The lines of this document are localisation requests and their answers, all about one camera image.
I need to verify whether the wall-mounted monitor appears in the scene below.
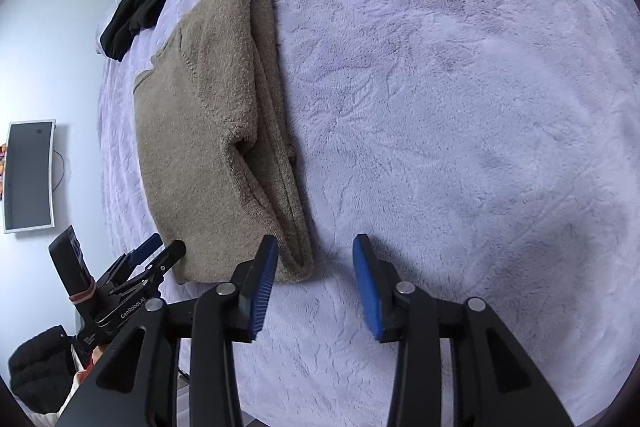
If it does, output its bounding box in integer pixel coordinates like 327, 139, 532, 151
2, 119, 57, 234

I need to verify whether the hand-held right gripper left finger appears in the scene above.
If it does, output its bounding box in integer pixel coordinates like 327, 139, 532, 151
59, 234, 279, 427

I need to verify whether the lavender plush blanket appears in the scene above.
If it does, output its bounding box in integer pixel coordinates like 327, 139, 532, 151
95, 0, 640, 427

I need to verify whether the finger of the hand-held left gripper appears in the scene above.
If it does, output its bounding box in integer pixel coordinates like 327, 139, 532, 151
106, 240, 187, 299
119, 234, 164, 269

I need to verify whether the black monitor cable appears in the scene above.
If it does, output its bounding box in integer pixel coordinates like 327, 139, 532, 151
52, 149, 67, 194

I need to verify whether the olive brown knit sweater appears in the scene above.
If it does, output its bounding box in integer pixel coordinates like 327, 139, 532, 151
133, 0, 316, 285

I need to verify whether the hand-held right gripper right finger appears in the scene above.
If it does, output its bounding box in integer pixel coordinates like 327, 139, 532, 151
352, 233, 576, 427

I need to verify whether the black puffy jacket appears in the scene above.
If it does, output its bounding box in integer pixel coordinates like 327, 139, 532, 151
7, 325, 81, 414

